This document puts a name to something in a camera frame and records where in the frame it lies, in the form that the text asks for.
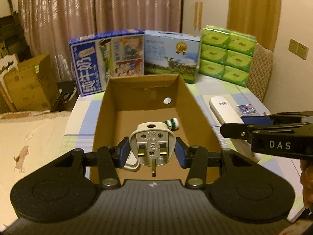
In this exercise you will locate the stacked cardboard boxes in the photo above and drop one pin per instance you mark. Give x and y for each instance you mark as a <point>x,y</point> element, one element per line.
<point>33,87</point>

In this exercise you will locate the blue tissue packet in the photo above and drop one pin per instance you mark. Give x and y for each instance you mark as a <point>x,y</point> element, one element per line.
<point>246,110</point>

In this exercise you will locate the beige quilted chair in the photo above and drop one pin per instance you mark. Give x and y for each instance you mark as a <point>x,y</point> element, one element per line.
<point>260,71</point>

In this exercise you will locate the black folding ladder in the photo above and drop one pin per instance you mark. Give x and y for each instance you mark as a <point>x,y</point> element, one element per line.
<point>12,39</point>

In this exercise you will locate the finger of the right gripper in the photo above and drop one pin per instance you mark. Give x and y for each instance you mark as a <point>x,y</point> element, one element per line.
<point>280,118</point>
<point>236,131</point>

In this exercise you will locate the pink curtain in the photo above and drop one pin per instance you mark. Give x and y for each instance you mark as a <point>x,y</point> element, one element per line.
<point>49,25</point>

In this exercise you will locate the green white small bottle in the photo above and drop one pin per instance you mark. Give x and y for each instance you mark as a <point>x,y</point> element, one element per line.
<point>172,124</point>

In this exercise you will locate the wall socket pair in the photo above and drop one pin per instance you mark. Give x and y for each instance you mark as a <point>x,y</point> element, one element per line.
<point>298,49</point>

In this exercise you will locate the green tissue pack bundle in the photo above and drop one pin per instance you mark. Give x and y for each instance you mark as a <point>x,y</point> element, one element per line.
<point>226,55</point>

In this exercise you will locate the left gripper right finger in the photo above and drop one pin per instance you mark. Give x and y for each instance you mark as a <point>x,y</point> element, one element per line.
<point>185,155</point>

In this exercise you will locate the open cardboard box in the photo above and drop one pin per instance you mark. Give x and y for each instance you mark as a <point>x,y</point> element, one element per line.
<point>130,101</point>

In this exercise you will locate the blue cartoon milk carton box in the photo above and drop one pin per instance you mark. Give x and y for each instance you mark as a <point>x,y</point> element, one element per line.
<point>98,57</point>

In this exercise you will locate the light blue cow milk box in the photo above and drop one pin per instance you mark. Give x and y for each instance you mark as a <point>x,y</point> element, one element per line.
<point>171,53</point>

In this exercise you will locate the wooden door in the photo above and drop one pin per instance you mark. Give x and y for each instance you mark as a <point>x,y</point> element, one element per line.
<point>259,18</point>

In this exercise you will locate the person's right hand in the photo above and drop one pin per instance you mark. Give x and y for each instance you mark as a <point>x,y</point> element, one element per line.
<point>306,180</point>

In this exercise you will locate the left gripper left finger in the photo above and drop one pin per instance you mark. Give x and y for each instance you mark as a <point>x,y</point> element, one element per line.
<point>117,154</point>

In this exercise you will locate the white UK plug adapter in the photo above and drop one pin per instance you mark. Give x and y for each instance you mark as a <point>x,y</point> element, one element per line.
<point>152,144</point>

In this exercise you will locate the white remote control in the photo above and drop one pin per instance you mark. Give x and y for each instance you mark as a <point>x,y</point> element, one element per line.
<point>225,113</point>

